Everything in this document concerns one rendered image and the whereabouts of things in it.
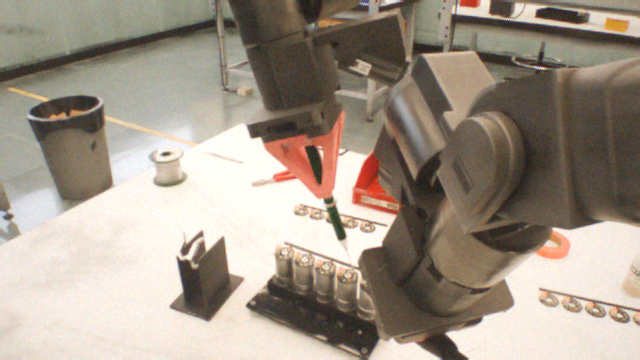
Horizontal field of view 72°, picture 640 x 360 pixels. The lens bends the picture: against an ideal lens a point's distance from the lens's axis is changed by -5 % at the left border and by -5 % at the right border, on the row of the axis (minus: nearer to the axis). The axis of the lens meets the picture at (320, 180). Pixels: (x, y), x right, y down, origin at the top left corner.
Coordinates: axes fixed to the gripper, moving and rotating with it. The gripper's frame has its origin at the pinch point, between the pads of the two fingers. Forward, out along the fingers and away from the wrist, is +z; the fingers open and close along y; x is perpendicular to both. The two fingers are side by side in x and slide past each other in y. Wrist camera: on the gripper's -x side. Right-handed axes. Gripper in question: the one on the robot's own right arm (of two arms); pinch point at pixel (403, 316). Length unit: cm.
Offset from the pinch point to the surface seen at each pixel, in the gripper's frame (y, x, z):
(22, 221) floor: 101, -112, 158
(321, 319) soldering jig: 4.5, -4.7, 13.3
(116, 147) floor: 66, -177, 193
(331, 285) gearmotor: 2.9, -7.8, 11.0
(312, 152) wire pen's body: 5.3, -15.2, -4.9
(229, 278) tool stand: 13.9, -13.5, 18.0
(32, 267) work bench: 41, -22, 24
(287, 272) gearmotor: 7.2, -11.1, 13.2
